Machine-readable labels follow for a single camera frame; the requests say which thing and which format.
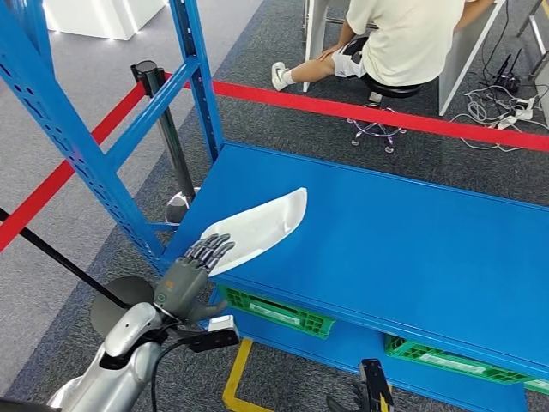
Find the black pole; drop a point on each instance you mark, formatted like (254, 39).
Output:
(64, 259)

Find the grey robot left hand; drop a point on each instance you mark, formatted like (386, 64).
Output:
(180, 284)

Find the person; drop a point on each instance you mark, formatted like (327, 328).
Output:
(407, 40)

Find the yellow floor tape square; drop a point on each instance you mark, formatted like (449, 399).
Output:
(240, 364)

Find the blue metal shelf rack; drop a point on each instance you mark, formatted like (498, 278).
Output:
(364, 244)

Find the red barrier belt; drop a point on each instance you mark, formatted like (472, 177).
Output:
(51, 187)
(343, 111)

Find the white curved plastic part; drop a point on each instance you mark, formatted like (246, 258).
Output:
(257, 227)

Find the dark round base plate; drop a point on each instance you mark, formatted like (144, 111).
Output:
(111, 301)

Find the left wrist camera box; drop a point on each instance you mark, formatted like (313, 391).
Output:
(223, 324)

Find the black router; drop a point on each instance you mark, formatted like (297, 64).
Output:
(508, 82)

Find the black swivel stool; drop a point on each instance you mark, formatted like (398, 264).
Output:
(392, 90)

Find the white plinth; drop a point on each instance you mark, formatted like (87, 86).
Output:
(107, 17)

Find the white power strip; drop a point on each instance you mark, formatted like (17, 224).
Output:
(521, 108)

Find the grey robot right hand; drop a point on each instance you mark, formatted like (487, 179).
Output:
(349, 401)

